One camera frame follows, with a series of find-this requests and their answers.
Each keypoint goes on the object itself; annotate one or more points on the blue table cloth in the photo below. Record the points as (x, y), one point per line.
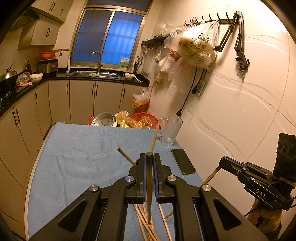
(73, 157)

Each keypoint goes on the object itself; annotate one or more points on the clear glass mug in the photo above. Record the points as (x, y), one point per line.
(171, 126)

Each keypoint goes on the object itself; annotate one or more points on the green dish soap bottle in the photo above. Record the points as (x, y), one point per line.
(124, 63)

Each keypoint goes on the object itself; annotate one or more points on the red plastic basin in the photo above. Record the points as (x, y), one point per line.
(145, 120)

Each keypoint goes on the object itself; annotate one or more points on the white bowl on counter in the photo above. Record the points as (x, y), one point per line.
(36, 77)

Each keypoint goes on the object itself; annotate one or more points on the sink faucet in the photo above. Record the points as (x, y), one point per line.
(99, 64)

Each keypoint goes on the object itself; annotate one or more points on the steel steamer pot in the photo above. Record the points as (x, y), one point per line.
(104, 119)

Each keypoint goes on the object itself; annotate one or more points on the black wok with lid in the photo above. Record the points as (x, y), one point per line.
(9, 73)

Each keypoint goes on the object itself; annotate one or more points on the range hood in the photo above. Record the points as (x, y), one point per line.
(29, 16)

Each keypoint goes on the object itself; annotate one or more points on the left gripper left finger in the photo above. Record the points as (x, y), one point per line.
(137, 193)

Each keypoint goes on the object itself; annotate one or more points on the kitchen window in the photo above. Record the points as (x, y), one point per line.
(111, 27)

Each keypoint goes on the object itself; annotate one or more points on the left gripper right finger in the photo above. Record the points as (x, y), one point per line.
(163, 193)

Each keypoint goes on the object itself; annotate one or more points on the person's right hand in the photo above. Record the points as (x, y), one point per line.
(271, 225)

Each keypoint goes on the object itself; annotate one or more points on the hanging plastic bag of food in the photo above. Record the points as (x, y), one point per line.
(196, 45)

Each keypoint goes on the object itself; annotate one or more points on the yellow plastic bag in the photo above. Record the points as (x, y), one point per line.
(125, 121)

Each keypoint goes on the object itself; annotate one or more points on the steel toaster box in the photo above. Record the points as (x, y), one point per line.
(47, 66)

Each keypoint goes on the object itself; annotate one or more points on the dark chopstick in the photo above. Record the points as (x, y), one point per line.
(150, 160)

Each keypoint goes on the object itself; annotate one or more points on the black smartphone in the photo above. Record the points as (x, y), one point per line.
(183, 161)

